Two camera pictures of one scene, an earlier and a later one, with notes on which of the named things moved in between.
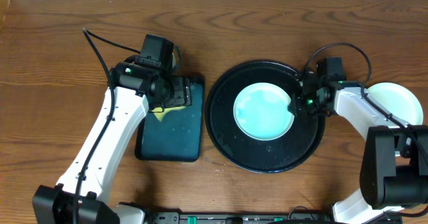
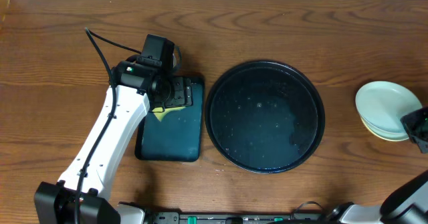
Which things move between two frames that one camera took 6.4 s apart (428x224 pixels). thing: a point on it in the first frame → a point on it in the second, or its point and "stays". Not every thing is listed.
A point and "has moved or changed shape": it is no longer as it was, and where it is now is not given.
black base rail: [319, 217] stays
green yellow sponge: [160, 112] stays
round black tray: [289, 152] stays
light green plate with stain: [261, 112] → [383, 104]
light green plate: [398, 101] has moved or changed shape
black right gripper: [298, 110] → [410, 120]
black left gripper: [182, 91] stays
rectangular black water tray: [178, 136] stays
